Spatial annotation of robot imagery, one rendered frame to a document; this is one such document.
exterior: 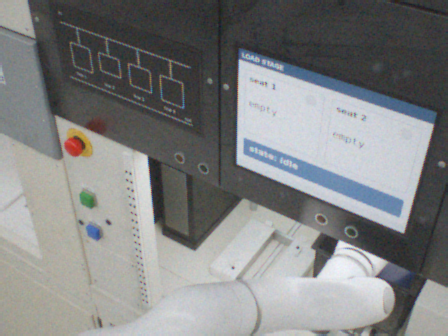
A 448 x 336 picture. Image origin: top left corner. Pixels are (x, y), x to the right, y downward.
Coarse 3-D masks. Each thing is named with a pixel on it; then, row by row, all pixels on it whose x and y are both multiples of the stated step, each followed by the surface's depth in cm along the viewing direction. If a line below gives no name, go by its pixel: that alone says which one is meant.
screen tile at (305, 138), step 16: (256, 80) 88; (272, 80) 86; (256, 96) 89; (272, 96) 88; (288, 96) 86; (320, 96) 83; (256, 112) 91; (304, 112) 86; (320, 112) 85; (256, 128) 93; (272, 128) 91; (288, 128) 89; (304, 128) 88; (320, 128) 86; (288, 144) 91; (304, 144) 89
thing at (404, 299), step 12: (324, 240) 135; (336, 240) 142; (324, 252) 132; (324, 264) 135; (420, 276) 127; (396, 288) 126; (408, 288) 132; (420, 288) 140; (396, 300) 128; (408, 300) 129; (396, 312) 131; (408, 312) 136; (372, 324) 138; (384, 324) 136; (396, 324) 133
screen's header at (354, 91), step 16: (240, 48) 86; (256, 64) 86; (272, 64) 84; (288, 64) 83; (304, 80) 83; (320, 80) 82; (336, 80) 80; (352, 96) 80; (368, 96) 79; (384, 96) 77; (400, 112) 77; (416, 112) 76; (432, 112) 75
